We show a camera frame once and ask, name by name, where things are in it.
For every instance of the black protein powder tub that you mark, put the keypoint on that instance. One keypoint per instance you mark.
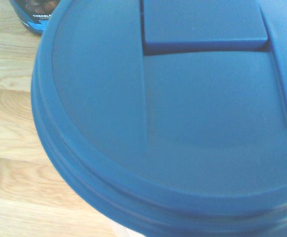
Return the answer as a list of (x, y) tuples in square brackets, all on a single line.
[(32, 14)]

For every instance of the clear pitcher with blue lid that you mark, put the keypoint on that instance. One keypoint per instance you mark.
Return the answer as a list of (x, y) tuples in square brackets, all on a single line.
[(182, 111)]

